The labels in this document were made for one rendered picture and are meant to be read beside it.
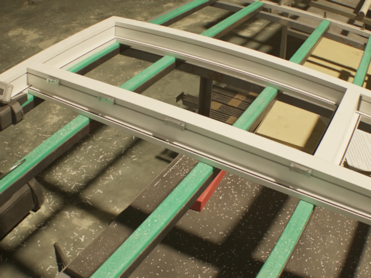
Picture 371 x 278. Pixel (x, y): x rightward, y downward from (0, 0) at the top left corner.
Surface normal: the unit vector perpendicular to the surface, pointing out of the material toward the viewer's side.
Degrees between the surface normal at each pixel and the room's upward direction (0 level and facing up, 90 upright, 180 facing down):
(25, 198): 90
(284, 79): 90
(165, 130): 90
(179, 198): 0
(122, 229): 0
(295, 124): 0
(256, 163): 90
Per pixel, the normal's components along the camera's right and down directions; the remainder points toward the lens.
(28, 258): 0.04, -0.83
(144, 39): -0.52, 0.47
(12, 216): 0.88, 0.29
